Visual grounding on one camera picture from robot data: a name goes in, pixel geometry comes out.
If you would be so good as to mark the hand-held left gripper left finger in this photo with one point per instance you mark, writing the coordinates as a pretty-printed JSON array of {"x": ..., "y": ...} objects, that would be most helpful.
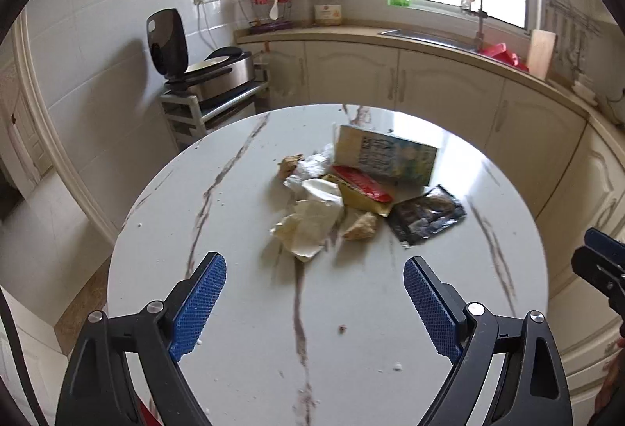
[{"x": 200, "y": 304}]

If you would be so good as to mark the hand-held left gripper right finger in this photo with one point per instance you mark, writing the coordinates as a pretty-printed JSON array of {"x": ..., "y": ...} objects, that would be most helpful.
[{"x": 432, "y": 306}]

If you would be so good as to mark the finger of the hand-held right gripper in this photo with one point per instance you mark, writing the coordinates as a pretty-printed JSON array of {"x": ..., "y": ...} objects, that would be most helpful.
[
  {"x": 605, "y": 241},
  {"x": 603, "y": 277}
]

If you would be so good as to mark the black foil packet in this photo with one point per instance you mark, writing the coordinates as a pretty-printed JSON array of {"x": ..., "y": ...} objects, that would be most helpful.
[{"x": 427, "y": 213}]

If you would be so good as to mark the tan food scrap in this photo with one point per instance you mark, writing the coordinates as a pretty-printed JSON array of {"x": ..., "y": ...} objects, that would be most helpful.
[{"x": 360, "y": 226}]

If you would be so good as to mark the yellow wrapper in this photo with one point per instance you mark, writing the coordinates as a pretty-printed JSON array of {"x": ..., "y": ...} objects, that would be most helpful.
[{"x": 364, "y": 206}]

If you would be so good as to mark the white paper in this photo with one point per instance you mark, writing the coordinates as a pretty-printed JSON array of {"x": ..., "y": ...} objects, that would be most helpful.
[{"x": 310, "y": 225}]

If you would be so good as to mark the red sachet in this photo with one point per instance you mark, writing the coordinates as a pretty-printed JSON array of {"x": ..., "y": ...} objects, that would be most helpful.
[{"x": 361, "y": 183}]

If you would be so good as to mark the yellow green carton box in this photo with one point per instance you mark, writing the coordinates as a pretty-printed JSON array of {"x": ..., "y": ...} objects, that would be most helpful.
[{"x": 385, "y": 157}]

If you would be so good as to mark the white plastic wrapper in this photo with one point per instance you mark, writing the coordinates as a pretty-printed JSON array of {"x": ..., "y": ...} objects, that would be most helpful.
[{"x": 320, "y": 190}]

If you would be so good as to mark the brown paper scrap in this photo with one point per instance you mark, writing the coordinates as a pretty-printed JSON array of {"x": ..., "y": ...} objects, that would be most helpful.
[{"x": 292, "y": 165}]

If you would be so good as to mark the silver white wrapper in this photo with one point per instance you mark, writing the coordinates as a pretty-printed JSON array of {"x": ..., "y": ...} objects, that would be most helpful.
[{"x": 315, "y": 166}]

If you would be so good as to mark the person's right hand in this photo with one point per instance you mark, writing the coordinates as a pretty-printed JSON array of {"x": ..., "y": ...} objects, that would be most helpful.
[{"x": 613, "y": 387}]

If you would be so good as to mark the round white marble table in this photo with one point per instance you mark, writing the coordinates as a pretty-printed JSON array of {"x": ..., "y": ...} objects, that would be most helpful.
[{"x": 244, "y": 308}]

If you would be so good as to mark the red plastic thing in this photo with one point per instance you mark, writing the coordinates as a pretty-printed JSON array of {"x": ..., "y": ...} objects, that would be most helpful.
[{"x": 146, "y": 414}]

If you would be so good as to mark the grey storage cart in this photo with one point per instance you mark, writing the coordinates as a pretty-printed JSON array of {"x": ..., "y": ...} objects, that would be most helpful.
[{"x": 188, "y": 113}]

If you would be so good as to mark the wooden cutting board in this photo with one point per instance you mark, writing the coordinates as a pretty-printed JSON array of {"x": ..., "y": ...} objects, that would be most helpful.
[{"x": 541, "y": 54}]

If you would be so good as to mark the red plastic basin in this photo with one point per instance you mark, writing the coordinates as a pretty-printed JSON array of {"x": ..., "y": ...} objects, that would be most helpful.
[{"x": 505, "y": 57}]

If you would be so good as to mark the white panel door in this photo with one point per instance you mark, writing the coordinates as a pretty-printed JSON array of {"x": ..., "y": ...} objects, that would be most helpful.
[{"x": 22, "y": 138}]

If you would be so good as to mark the clear hanging plastic bag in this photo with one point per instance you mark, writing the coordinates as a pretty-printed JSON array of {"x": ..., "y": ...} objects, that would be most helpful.
[{"x": 283, "y": 74}]

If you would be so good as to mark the steel kitchen faucet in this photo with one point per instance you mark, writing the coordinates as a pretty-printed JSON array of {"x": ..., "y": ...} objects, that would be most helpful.
[{"x": 481, "y": 28}]

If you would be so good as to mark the black rice cooker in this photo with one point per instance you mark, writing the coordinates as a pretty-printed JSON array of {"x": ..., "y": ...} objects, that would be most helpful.
[{"x": 168, "y": 40}]

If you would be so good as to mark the stainless steel sink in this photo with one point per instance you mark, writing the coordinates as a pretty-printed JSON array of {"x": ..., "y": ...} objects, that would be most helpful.
[{"x": 425, "y": 37}]

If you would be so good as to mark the beige kitchen countertop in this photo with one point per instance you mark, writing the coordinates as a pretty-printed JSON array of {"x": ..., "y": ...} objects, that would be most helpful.
[{"x": 351, "y": 35}]

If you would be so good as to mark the white rice spoon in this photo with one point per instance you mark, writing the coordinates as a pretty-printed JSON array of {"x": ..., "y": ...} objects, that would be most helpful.
[{"x": 274, "y": 10}]

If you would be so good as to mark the large jar white lid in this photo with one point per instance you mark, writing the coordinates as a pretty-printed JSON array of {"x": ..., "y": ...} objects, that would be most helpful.
[{"x": 328, "y": 10}]

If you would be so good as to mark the cream door frame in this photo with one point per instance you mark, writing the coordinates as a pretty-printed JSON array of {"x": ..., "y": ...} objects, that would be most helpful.
[{"x": 58, "y": 147}]

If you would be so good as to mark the wall utensil rack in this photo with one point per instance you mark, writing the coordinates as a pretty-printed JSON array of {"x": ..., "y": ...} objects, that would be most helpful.
[{"x": 569, "y": 8}]

